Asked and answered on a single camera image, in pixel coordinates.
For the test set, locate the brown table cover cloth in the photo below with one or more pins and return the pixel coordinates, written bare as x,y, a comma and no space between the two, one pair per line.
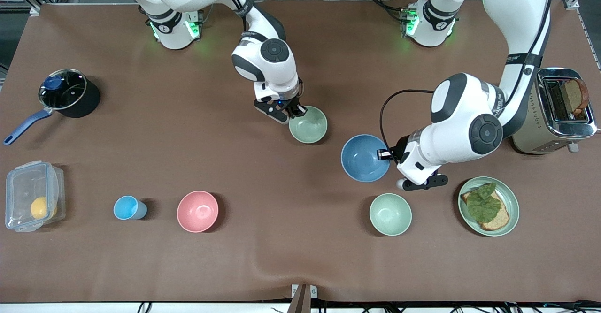
300,247

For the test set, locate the light blue cup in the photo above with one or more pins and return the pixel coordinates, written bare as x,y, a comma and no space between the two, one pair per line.
127,208

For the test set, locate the glass lid with blue knob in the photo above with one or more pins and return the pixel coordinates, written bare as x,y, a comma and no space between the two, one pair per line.
65,92

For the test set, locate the green lettuce leaf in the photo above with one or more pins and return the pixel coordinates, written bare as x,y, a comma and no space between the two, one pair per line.
483,202

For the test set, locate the beige metal toaster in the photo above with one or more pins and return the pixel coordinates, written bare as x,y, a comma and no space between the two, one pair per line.
544,137

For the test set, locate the blue bowl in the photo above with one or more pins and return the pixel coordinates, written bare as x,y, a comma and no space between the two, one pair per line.
361,160

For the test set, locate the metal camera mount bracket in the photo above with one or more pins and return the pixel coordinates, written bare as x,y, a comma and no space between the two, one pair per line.
304,296

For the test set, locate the yellow lemon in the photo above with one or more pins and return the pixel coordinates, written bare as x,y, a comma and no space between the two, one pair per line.
41,208

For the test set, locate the pale green bowl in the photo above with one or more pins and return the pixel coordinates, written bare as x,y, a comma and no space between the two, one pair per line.
390,214
310,127

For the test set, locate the pink bowl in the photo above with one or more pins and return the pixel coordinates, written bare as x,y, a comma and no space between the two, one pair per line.
197,211

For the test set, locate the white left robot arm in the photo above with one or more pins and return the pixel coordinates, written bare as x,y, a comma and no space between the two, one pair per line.
516,12

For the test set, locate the brown toast slice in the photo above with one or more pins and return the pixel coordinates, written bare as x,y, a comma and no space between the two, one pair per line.
575,95

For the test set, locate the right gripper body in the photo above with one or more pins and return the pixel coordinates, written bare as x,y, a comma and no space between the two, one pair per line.
292,106

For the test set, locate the brown bread slice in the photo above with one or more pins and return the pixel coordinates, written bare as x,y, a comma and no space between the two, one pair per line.
498,220

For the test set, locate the clear plastic lidded container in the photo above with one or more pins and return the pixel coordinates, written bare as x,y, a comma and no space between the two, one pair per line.
21,186

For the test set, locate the pale green plate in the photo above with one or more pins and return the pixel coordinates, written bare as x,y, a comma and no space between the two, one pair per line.
512,200

